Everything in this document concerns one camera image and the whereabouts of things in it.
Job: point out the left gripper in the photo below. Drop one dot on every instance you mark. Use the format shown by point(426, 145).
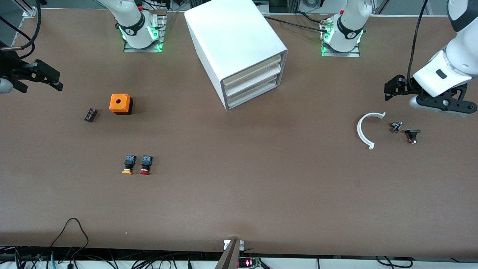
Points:
point(404, 84)

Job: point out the red push button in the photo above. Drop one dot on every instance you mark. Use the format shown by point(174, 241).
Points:
point(146, 164)

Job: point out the white top drawer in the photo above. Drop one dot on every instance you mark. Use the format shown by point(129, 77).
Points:
point(250, 73)

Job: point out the white drawer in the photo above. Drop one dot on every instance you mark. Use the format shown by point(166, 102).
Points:
point(250, 73)
point(254, 95)
point(254, 84)

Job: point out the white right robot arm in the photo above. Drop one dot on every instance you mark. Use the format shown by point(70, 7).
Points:
point(130, 22)

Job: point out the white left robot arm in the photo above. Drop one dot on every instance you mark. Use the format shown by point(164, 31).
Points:
point(351, 22)

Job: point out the yellow push button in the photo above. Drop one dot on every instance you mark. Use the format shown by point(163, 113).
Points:
point(129, 164)

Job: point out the white middle drawer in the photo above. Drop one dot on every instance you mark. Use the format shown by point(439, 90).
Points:
point(254, 84)

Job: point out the white bottom drawer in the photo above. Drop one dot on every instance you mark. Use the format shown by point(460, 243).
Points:
point(254, 95)

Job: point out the white drawer cabinet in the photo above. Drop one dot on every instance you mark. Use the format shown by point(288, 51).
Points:
point(231, 33)

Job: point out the small metal valve fitting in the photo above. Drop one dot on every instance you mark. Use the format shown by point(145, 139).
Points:
point(396, 127)

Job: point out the small black terminal block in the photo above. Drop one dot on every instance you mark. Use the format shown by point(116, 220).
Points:
point(90, 114)

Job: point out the orange box with hole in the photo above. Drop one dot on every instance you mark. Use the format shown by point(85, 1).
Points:
point(119, 102)

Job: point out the device with red display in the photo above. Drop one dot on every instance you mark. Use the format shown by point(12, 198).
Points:
point(248, 263)

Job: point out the grey metal beam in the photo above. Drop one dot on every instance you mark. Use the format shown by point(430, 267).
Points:
point(229, 257)

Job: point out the black switch component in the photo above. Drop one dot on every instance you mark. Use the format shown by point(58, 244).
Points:
point(412, 132)

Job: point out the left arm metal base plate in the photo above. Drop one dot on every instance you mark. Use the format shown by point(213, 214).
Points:
point(351, 54)

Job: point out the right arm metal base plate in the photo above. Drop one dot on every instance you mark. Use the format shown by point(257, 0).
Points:
point(158, 45)

